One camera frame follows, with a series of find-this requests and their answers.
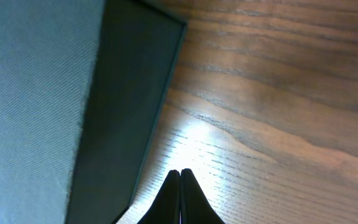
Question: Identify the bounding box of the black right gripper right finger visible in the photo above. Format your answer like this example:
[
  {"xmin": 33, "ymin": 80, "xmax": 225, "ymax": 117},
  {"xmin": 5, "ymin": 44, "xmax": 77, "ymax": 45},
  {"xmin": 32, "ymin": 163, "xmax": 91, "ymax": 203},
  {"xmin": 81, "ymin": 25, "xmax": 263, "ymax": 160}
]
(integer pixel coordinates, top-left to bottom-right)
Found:
[{"xmin": 180, "ymin": 169, "xmax": 224, "ymax": 224}]

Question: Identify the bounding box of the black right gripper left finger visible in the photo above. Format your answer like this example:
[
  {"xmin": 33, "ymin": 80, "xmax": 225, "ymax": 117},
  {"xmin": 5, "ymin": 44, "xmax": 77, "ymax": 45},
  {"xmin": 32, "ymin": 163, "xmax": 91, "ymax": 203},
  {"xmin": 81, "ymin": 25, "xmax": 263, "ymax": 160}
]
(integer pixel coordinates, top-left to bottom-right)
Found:
[{"xmin": 138, "ymin": 170, "xmax": 180, "ymax": 224}]

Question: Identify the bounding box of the dark green box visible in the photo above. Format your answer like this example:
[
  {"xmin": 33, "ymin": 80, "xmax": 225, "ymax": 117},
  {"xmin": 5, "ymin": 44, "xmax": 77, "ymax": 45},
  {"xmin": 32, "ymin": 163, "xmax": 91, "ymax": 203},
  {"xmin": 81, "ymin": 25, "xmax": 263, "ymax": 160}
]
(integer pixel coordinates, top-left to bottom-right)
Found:
[{"xmin": 0, "ymin": 0, "xmax": 188, "ymax": 224}]

